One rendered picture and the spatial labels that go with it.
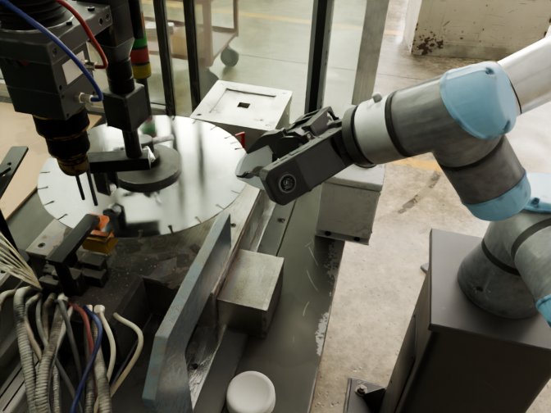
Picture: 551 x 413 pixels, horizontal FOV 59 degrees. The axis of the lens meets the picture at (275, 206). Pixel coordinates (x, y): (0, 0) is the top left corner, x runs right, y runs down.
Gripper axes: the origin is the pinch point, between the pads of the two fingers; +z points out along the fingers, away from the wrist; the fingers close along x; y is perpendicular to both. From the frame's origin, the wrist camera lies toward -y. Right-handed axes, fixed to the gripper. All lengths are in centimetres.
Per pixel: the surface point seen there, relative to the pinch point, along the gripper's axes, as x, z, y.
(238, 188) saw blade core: -3.1, 5.3, 3.4
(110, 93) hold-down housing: 17.7, 4.6, -8.1
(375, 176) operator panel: -15.7, -4.3, 25.3
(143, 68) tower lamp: 20.0, 31.2, 21.4
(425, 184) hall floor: -83, 52, 156
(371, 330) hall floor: -89, 46, 63
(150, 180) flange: 4.2, 14.5, -3.1
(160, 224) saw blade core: -0.5, 9.4, -9.2
